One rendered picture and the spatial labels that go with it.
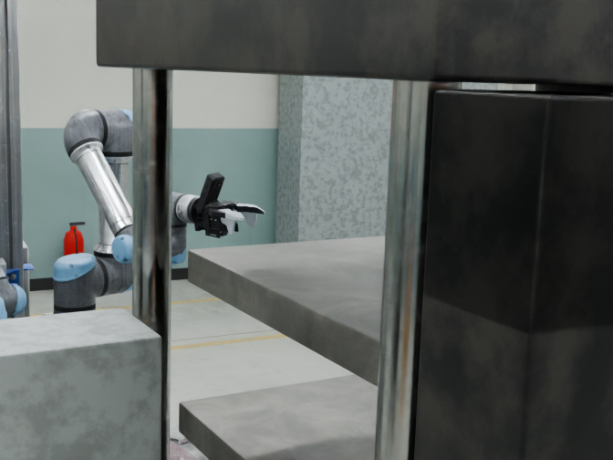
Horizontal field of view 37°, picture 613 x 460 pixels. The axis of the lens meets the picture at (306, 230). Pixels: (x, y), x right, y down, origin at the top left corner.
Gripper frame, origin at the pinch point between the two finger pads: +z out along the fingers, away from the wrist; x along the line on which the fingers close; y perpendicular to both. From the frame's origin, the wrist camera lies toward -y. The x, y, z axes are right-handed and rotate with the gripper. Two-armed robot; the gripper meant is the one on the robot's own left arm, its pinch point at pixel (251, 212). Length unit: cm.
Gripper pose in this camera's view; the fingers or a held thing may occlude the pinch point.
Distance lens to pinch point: 230.0
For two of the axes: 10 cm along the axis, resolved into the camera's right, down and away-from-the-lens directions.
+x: -6.5, 2.4, -7.2
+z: 7.6, 1.4, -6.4
